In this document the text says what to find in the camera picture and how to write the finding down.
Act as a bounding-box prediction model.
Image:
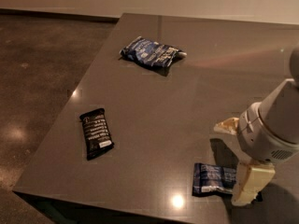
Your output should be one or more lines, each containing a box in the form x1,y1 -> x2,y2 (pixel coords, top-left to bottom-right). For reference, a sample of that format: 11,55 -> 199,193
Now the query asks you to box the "blue crumpled chip bag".
120,36 -> 187,68

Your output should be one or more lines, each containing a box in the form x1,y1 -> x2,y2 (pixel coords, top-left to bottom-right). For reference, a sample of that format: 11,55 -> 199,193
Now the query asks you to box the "blue rxbar blueberry wrapper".
192,162 -> 263,203

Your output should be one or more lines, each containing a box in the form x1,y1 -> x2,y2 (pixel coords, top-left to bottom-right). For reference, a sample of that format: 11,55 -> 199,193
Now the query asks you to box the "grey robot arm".
214,47 -> 299,206

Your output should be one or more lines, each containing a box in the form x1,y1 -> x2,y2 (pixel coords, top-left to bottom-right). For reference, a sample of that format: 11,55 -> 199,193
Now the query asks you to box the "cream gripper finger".
231,160 -> 276,206
214,118 -> 239,135

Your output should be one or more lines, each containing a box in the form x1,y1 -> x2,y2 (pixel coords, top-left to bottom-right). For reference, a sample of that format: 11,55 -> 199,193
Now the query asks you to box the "black rxbar chocolate wrapper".
79,108 -> 114,161

